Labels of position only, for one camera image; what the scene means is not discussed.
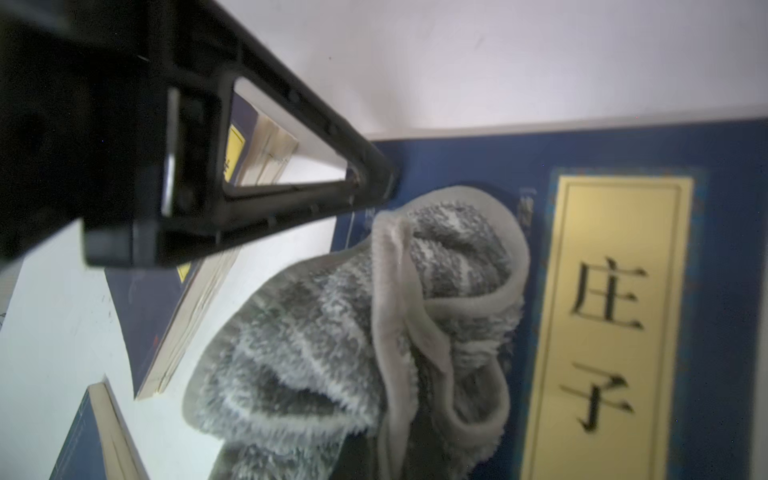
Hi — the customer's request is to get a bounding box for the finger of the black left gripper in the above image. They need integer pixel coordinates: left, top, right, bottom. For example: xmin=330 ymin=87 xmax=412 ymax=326
xmin=1 ymin=1 xmax=397 ymax=268

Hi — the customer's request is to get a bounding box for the blue book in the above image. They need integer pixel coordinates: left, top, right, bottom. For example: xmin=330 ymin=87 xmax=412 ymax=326
xmin=50 ymin=382 xmax=148 ymax=480
xmin=331 ymin=118 xmax=768 ymax=480
xmin=105 ymin=93 xmax=298 ymax=400

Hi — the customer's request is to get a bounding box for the grey striped cleaning cloth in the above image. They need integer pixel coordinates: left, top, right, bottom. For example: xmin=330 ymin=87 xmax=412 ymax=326
xmin=182 ymin=186 xmax=530 ymax=479

